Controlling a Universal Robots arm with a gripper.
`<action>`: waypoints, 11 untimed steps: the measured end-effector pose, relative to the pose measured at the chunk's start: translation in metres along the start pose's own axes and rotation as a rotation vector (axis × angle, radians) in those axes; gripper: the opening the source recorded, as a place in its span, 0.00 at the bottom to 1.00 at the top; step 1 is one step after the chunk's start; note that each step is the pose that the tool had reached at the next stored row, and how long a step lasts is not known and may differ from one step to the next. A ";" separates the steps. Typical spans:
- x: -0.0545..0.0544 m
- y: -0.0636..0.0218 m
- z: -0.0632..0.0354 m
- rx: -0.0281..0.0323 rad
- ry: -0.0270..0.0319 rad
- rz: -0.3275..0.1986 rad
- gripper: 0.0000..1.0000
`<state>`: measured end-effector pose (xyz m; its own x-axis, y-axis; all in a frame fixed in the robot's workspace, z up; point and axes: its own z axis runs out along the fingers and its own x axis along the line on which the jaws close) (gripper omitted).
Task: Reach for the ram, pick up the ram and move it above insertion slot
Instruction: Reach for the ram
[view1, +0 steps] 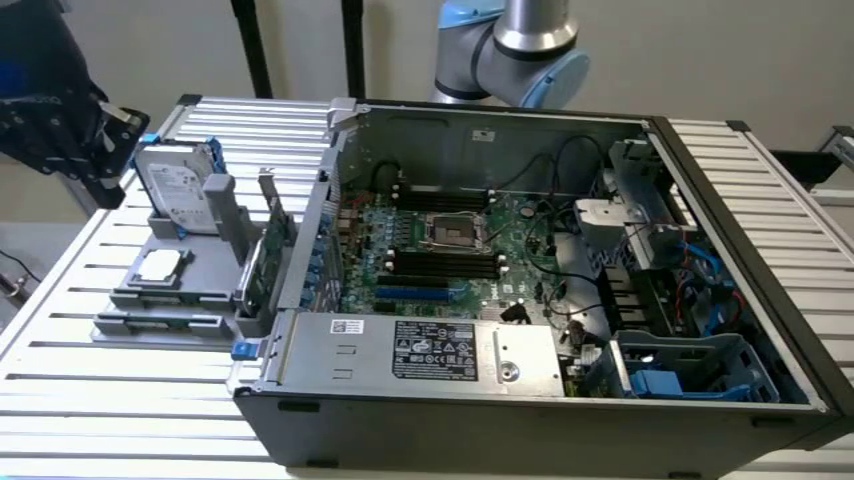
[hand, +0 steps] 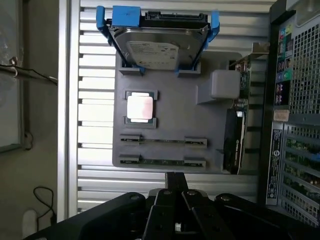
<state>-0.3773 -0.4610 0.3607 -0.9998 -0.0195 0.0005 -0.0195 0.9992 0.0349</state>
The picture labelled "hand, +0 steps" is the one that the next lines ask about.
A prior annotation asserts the green RAM stick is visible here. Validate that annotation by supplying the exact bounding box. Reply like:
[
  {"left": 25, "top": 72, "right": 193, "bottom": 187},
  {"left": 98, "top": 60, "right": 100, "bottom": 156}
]
[
  {"left": 121, "top": 136, "right": 207, "bottom": 146},
  {"left": 119, "top": 157, "right": 207, "bottom": 168}
]

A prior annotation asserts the black graphics card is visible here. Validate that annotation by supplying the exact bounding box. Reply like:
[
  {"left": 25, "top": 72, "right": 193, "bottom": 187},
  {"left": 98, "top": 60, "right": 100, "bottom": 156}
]
[{"left": 222, "top": 42, "right": 271, "bottom": 176}]

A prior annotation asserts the grey plastic parts rack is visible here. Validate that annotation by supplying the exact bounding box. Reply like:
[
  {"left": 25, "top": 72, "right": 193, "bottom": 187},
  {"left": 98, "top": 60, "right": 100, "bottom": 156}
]
[{"left": 111, "top": 51, "right": 247, "bottom": 176}]

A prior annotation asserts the silver CPU chip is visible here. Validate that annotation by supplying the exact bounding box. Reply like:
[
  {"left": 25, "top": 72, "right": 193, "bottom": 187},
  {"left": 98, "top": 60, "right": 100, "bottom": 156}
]
[{"left": 126, "top": 91, "right": 155, "bottom": 123}]

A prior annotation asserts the white rounded object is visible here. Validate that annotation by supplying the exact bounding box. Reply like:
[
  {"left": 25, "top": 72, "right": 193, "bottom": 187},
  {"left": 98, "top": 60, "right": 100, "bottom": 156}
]
[{"left": 22, "top": 209, "right": 39, "bottom": 240}]

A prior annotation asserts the translucent white plastic block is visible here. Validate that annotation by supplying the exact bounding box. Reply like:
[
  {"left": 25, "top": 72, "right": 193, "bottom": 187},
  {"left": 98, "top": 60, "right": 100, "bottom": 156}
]
[{"left": 210, "top": 69, "right": 241, "bottom": 100}]

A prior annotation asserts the black PC case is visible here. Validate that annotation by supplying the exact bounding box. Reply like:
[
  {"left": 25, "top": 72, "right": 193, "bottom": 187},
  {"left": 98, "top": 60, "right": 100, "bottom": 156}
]
[{"left": 259, "top": 0, "right": 320, "bottom": 228}]

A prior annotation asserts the hard disk with blue carrier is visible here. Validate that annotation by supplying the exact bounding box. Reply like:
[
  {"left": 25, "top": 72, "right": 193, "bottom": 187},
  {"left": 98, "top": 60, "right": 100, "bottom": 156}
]
[{"left": 95, "top": 4, "right": 221, "bottom": 78}]

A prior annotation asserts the grey framed glass panel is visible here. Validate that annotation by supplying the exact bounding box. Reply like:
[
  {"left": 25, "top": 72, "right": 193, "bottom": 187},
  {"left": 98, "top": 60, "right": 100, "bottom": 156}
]
[{"left": 0, "top": 0, "right": 26, "bottom": 154}]

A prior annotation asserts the thin black cable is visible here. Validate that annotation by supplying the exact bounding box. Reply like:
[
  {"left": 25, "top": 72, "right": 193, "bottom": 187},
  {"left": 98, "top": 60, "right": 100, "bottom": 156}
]
[{"left": 33, "top": 186, "right": 58, "bottom": 225}]

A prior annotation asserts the dark wire with white tie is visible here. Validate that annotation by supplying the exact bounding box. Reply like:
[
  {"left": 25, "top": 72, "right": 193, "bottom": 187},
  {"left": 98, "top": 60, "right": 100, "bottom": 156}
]
[{"left": 0, "top": 56, "right": 59, "bottom": 86}]

